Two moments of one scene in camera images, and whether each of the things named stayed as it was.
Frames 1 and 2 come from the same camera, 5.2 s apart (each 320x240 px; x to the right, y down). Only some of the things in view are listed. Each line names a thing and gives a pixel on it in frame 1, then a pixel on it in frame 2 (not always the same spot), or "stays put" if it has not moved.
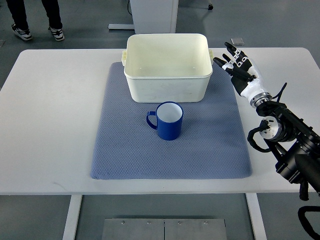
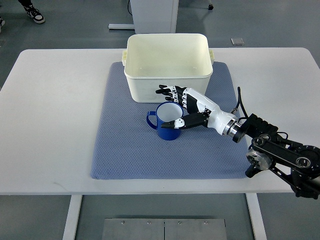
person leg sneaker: (20, 28) → (31, 12)
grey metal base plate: (164, 229) stays put
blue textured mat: (213, 144) stays put
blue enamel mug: (169, 120) stays put
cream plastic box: (165, 68) stays put
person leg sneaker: (52, 8) → (2, 23)
